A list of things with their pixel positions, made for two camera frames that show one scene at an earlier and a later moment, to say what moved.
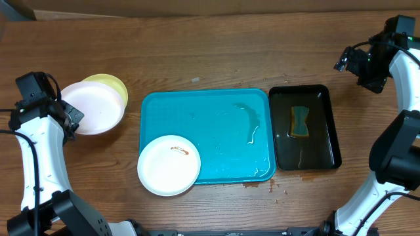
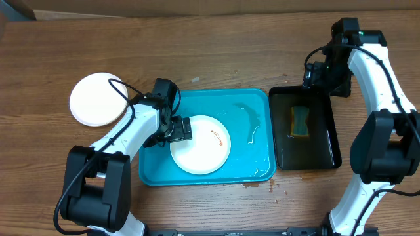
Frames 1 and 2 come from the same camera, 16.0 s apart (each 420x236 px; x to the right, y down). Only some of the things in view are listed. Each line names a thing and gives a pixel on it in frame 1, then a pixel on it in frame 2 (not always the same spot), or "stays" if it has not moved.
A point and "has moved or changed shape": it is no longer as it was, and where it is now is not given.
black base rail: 303,231 stays
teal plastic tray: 233,131 stays
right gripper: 353,59 → 312,75
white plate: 102,105 has moved or changed shape
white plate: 168,166 → 208,149
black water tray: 319,149 stays
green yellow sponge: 298,127 stays
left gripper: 78,114 → 183,130
